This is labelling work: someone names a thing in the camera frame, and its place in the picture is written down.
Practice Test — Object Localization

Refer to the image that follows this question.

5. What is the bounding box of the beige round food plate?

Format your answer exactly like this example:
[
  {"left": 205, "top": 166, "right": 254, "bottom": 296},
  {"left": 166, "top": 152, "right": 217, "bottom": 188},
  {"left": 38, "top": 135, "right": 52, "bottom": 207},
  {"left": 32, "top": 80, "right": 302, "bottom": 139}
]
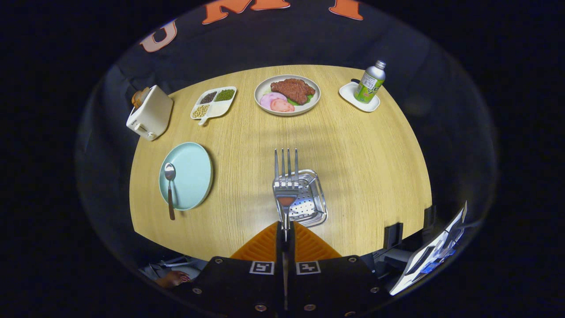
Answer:
[{"left": 254, "top": 75, "right": 321, "bottom": 117}]

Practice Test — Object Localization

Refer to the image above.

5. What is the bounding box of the metal fork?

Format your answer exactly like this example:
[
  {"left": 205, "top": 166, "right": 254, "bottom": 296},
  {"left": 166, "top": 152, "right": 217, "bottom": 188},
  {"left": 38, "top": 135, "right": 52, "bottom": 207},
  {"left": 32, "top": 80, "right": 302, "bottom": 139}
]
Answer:
[{"left": 272, "top": 148, "right": 301, "bottom": 242}]

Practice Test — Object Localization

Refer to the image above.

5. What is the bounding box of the light blue round plate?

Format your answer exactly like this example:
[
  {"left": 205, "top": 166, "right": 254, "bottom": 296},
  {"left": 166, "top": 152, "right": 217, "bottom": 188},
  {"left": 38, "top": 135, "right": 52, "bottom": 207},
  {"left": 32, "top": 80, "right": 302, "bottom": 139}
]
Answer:
[{"left": 158, "top": 142, "right": 214, "bottom": 211}]

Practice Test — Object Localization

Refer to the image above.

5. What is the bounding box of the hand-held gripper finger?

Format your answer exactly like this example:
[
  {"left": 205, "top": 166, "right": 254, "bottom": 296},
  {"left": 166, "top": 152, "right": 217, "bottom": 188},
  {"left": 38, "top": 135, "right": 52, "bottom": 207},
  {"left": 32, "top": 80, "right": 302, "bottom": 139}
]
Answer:
[
  {"left": 287, "top": 221, "right": 393, "bottom": 318},
  {"left": 179, "top": 221, "right": 285, "bottom": 318}
]

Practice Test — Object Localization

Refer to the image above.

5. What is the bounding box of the perforated metal basket tray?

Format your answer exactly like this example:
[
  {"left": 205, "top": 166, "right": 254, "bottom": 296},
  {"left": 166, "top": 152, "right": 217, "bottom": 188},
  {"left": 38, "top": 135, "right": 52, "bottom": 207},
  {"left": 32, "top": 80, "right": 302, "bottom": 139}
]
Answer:
[{"left": 274, "top": 169, "right": 328, "bottom": 228}]

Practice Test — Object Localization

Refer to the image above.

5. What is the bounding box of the silver bottle with green label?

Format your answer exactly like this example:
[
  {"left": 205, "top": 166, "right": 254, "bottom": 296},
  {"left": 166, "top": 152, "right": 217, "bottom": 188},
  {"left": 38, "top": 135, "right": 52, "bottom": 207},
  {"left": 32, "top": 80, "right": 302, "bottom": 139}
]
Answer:
[{"left": 354, "top": 60, "right": 387, "bottom": 104}]

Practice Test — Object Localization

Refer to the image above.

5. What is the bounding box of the pink ham slice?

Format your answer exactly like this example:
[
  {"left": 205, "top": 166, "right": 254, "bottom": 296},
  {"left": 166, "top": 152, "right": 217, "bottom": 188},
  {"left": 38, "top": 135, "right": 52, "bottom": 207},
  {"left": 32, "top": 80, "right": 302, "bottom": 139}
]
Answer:
[
  {"left": 270, "top": 98, "right": 295, "bottom": 113},
  {"left": 260, "top": 92, "right": 287, "bottom": 109}
]

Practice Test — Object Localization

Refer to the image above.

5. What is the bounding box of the toasted bread slice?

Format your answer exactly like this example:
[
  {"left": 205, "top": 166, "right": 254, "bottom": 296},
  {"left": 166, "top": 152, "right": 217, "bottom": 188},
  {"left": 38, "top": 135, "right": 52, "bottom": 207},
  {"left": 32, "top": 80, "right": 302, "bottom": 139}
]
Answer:
[{"left": 132, "top": 87, "right": 151, "bottom": 110}]

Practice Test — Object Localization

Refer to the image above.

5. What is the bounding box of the white square coaster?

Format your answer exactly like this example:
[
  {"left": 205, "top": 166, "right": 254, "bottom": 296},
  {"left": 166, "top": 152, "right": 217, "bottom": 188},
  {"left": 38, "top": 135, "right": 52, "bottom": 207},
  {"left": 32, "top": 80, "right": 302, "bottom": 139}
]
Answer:
[{"left": 339, "top": 81, "right": 381, "bottom": 113}]

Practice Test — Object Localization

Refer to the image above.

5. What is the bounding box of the white divided dish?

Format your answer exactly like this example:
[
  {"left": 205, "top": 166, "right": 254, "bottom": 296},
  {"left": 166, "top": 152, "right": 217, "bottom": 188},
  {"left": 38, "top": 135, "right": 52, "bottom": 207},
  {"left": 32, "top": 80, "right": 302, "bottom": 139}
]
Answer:
[{"left": 190, "top": 86, "right": 237, "bottom": 126}]

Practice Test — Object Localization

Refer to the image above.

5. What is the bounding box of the brown steak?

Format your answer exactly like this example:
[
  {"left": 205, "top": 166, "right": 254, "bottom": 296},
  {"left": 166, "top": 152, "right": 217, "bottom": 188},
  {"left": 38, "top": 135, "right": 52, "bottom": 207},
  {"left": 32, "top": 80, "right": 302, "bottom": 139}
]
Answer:
[{"left": 271, "top": 78, "right": 316, "bottom": 105}]

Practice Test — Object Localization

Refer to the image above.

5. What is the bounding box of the white toaster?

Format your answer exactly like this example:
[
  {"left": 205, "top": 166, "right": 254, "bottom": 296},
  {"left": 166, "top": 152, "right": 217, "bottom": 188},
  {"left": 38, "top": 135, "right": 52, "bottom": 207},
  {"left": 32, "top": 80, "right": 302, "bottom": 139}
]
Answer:
[{"left": 126, "top": 85, "right": 174, "bottom": 142}]

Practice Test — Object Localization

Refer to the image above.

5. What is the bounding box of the metal spoon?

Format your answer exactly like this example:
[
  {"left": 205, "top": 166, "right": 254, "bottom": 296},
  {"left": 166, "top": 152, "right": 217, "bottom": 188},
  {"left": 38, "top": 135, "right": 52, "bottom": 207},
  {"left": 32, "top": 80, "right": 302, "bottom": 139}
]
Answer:
[{"left": 164, "top": 163, "right": 177, "bottom": 221}]

